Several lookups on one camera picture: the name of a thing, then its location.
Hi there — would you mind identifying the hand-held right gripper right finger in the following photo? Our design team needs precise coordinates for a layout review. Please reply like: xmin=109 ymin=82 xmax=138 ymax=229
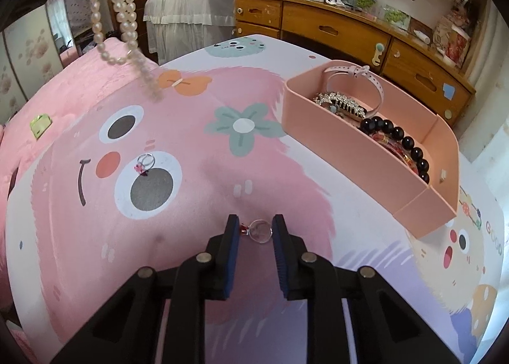
xmin=271 ymin=213 xmax=462 ymax=364

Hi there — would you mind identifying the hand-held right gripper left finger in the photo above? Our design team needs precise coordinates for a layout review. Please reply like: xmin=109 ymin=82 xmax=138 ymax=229
xmin=52 ymin=213 xmax=241 ymax=364

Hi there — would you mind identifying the silver flower ring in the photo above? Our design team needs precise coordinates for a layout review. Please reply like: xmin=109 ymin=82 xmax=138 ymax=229
xmin=134 ymin=152 xmax=156 ymax=177
xmin=239 ymin=220 xmax=274 ymax=244

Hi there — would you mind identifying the pink plastic tray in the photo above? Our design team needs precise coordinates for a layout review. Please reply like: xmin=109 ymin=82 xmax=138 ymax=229
xmin=282 ymin=59 xmax=460 ymax=239

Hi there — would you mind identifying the red string bracelet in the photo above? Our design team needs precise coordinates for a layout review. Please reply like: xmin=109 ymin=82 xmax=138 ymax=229
xmin=370 ymin=131 xmax=422 ymax=176

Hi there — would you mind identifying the rhinestone hair clip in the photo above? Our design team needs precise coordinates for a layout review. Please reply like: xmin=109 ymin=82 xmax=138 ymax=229
xmin=313 ymin=90 xmax=366 ymax=120

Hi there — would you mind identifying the black bead bracelet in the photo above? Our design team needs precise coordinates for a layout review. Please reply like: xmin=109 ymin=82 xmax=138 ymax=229
xmin=360 ymin=116 xmax=431 ymax=184

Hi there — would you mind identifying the pink strap watch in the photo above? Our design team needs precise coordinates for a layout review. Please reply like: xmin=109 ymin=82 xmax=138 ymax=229
xmin=323 ymin=64 xmax=386 ymax=118

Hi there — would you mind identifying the long pearl necklace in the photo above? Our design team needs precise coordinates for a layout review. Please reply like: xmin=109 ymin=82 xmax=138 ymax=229
xmin=91 ymin=0 xmax=164 ymax=103

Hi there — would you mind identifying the cartoon printed tablecloth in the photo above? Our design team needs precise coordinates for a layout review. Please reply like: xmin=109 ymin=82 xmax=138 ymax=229
xmin=6 ymin=34 xmax=506 ymax=364

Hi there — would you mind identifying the wooden desk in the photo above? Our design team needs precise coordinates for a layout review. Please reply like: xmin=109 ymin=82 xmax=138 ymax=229
xmin=233 ymin=0 xmax=476 ymax=128

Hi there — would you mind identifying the green plastic wrapper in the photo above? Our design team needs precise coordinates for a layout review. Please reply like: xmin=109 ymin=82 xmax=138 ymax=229
xmin=30 ymin=113 xmax=53 ymax=138

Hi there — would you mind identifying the floral paper bag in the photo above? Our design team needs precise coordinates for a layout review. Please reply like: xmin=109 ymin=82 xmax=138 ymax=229
xmin=431 ymin=14 xmax=458 ymax=50

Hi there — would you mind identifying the floral print wardrobe door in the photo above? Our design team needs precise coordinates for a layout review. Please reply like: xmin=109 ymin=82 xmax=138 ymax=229
xmin=0 ymin=0 xmax=76 ymax=126

